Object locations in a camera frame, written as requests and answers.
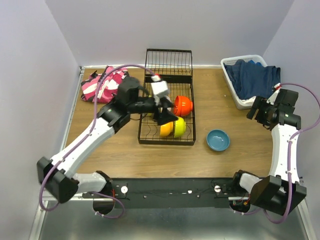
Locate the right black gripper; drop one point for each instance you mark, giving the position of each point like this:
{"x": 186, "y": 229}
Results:
{"x": 260, "y": 102}

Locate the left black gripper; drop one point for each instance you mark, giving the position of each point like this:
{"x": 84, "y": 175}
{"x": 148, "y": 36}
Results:
{"x": 164, "y": 103}

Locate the orange bowl top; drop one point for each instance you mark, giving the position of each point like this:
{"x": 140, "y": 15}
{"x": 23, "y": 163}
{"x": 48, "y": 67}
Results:
{"x": 183, "y": 106}

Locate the yellow orange bowl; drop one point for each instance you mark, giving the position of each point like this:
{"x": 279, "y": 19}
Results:
{"x": 166, "y": 129}

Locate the blue bowl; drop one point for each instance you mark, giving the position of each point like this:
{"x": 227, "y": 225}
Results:
{"x": 218, "y": 140}

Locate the white pink bowl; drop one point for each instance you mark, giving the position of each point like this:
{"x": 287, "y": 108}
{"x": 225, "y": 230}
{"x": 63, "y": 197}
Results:
{"x": 168, "y": 103}

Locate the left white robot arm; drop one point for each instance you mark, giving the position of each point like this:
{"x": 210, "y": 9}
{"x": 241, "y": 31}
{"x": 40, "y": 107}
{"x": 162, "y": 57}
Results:
{"x": 58, "y": 175}

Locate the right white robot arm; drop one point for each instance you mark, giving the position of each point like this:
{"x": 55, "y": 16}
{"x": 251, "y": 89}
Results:
{"x": 280, "y": 192}

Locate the white plastic basket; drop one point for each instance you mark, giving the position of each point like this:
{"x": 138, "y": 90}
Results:
{"x": 240, "y": 104}

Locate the dark blue jeans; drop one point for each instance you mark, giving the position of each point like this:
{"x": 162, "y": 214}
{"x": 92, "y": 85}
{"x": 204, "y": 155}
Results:
{"x": 251, "y": 79}

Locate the pink camouflage cloth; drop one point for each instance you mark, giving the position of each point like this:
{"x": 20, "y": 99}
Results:
{"x": 107, "y": 90}

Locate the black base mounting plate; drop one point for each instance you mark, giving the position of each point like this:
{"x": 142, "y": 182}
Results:
{"x": 161, "y": 193}

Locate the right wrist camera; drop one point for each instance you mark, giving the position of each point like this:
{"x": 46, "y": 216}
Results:
{"x": 275, "y": 90}

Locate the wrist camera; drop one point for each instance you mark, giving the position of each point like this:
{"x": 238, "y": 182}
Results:
{"x": 159, "y": 87}
{"x": 275, "y": 90}

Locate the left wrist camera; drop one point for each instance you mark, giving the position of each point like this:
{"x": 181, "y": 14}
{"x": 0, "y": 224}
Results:
{"x": 159, "y": 87}

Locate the black wire dish rack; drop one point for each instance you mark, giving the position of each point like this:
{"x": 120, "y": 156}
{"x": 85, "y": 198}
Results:
{"x": 175, "y": 66}

